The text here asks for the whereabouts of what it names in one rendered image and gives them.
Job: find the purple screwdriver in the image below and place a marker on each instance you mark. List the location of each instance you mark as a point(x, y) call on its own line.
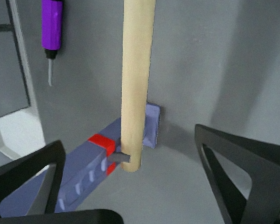
point(51, 30)

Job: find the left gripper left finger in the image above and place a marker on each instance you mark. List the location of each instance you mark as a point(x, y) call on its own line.
point(14, 174)

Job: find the long beige rail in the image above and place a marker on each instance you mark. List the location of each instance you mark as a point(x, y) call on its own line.
point(137, 40)

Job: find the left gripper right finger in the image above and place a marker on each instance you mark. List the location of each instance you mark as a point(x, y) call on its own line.
point(261, 160)

